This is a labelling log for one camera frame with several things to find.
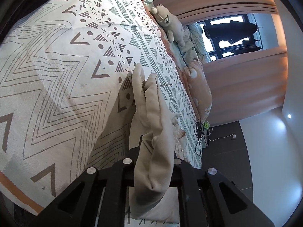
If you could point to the orange cartoon pillow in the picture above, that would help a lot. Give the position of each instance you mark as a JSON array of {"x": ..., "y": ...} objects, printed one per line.
[{"x": 200, "y": 93}]

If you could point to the green item on nightstand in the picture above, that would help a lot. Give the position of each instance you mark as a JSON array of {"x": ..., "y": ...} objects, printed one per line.
[{"x": 206, "y": 125}]

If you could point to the crumpled light duvet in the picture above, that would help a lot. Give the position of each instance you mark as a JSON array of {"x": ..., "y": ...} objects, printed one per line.
[{"x": 194, "y": 48}]

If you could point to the beige plush toy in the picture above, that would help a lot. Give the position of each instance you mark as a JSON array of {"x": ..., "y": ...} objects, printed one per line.
[{"x": 170, "y": 24}]

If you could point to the right pink curtain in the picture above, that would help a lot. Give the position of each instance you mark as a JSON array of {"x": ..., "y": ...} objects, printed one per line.
[{"x": 247, "y": 84}]

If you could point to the patterned white bedspread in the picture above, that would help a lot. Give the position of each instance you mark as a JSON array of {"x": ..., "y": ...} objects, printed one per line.
[{"x": 67, "y": 96}]

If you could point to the dark hanging garment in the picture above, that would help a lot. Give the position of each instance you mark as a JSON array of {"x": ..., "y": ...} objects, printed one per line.
[{"x": 231, "y": 32}]

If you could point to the black charger with cable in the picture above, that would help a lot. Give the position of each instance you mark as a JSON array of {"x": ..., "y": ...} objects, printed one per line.
[{"x": 199, "y": 133}]

